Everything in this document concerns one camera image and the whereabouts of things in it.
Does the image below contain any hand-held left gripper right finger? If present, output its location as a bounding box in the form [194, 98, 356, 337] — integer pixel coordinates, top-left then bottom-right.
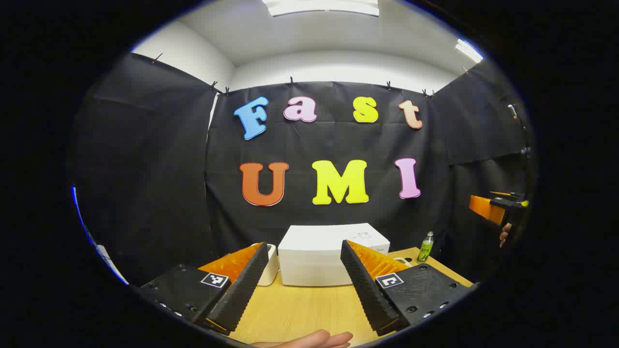
[340, 239, 473, 336]

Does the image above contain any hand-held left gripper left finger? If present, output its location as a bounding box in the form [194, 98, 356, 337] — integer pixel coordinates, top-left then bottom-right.
[138, 242, 270, 335]

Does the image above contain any white microwave oven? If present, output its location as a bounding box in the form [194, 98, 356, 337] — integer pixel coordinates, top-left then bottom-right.
[278, 223, 391, 287]

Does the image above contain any white toaster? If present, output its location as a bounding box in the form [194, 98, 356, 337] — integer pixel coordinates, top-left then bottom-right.
[251, 243, 280, 286]

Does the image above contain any green drink bottle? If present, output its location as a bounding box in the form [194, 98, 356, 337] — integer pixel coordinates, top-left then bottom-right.
[417, 231, 434, 263]

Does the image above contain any small ceiling light panel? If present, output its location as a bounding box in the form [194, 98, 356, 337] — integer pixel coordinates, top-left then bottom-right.
[455, 39, 484, 64]

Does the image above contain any black backdrop cloth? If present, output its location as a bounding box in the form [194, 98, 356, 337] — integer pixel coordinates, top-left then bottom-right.
[68, 52, 532, 286]

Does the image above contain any large ceiling light panel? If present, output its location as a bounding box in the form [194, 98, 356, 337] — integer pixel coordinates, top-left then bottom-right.
[263, 0, 380, 17]

